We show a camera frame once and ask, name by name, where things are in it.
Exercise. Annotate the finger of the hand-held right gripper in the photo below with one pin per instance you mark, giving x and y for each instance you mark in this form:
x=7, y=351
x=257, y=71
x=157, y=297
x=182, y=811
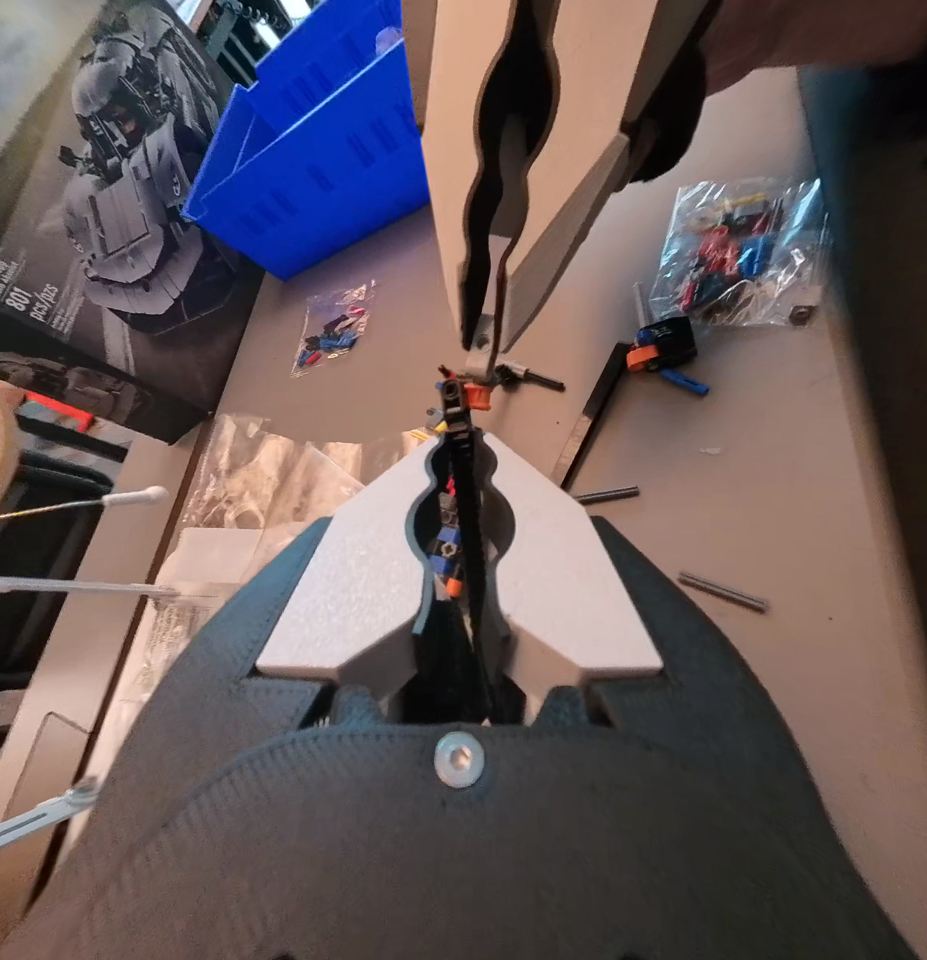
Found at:
x=591, y=67
x=448, y=112

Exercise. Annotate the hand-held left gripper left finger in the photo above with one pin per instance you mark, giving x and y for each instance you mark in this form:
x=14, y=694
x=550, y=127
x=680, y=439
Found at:
x=343, y=585

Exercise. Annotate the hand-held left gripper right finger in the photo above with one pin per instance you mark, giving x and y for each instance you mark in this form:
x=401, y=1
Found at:
x=576, y=585

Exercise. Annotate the black lego rack assembly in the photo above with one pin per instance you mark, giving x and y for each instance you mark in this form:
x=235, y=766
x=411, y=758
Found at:
x=457, y=420

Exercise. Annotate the dark lego axle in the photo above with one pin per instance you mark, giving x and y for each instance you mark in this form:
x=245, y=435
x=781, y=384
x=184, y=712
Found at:
x=606, y=495
x=722, y=591

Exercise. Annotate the large clear bag lego pieces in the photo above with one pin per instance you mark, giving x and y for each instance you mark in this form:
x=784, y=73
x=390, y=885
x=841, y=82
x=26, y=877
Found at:
x=733, y=255

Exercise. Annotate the black orange blue lego subassembly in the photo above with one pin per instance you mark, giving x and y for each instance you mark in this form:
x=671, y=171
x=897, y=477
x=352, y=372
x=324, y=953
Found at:
x=673, y=337

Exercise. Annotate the long black lego beam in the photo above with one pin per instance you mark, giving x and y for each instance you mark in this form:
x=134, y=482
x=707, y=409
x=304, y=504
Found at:
x=602, y=382

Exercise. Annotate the black lego axle pin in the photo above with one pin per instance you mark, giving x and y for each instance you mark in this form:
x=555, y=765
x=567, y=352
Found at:
x=535, y=379

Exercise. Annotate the small dark grey lego piece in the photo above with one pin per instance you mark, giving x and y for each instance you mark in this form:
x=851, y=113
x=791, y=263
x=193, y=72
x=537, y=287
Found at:
x=803, y=315

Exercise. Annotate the small clear bag lego pieces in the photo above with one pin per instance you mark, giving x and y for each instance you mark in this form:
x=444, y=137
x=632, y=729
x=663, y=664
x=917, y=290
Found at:
x=332, y=337

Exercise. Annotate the lego set box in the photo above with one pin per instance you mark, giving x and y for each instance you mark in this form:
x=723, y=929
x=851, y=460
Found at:
x=96, y=225

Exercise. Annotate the person's right hand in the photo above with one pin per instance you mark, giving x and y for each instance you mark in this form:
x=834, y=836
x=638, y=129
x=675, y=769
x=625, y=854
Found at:
x=823, y=30

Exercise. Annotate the empty clear plastic bags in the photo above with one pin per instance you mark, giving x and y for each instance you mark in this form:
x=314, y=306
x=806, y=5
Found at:
x=253, y=472

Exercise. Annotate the blue plastic bin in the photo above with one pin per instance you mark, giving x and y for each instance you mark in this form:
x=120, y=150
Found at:
x=321, y=195
x=313, y=45

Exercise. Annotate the white slotted bracket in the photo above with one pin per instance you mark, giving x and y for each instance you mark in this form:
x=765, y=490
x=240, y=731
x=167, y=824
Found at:
x=73, y=586
x=36, y=817

